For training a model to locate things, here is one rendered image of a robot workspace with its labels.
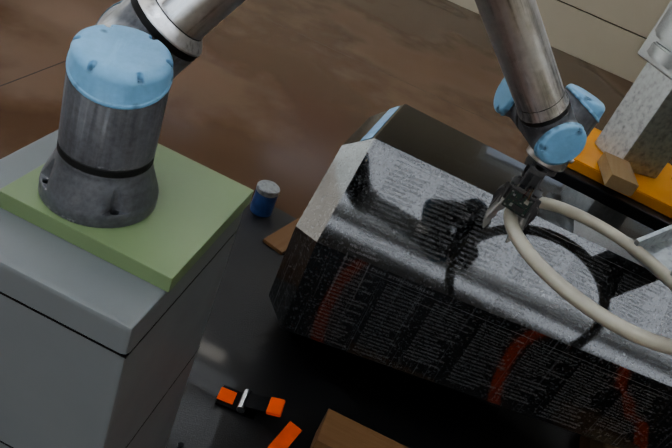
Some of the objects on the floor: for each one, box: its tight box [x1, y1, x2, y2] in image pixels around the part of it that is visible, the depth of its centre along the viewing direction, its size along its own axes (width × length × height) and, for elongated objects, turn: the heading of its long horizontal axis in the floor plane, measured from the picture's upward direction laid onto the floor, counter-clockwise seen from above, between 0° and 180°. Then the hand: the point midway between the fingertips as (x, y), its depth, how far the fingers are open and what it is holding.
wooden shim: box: [263, 218, 299, 255], centre depth 260 cm, size 25×10×2 cm, turn 120°
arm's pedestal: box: [0, 129, 243, 448], centre depth 130 cm, size 50×50×85 cm
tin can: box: [250, 180, 280, 217], centre depth 265 cm, size 10×10×13 cm
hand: (498, 229), depth 145 cm, fingers closed on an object, 5 cm apart
